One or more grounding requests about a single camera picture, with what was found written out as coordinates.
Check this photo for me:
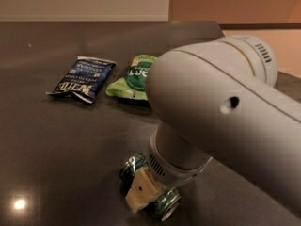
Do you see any blue chip bag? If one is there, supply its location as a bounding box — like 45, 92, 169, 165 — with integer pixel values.
47, 56, 116, 104

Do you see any green snack bag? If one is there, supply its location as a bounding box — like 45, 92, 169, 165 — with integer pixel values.
105, 55, 157, 101

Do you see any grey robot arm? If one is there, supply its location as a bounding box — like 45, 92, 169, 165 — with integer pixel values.
125, 35, 301, 219

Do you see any green soda can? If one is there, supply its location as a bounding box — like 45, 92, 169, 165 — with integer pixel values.
119, 153, 182, 221

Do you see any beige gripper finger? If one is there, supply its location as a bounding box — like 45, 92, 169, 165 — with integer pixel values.
125, 168, 165, 213

